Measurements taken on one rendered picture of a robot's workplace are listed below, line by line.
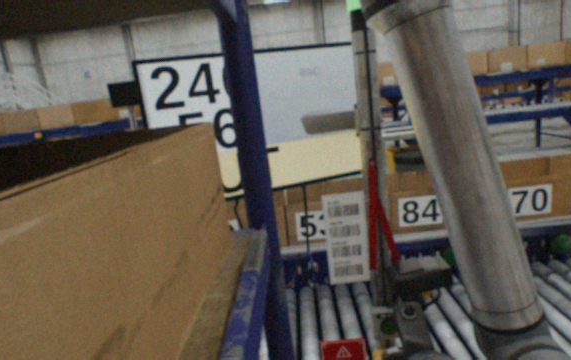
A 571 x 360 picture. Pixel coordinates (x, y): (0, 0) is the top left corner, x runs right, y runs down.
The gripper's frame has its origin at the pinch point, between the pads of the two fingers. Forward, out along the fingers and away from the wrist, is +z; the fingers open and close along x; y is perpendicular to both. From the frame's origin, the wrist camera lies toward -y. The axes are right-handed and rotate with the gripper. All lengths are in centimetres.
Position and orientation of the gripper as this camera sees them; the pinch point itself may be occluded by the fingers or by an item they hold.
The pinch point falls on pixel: (397, 349)
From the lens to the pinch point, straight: 81.3
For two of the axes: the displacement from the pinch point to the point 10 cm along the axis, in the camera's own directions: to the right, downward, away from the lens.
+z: 0.8, 3.1, 9.5
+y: 1.2, 9.4, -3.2
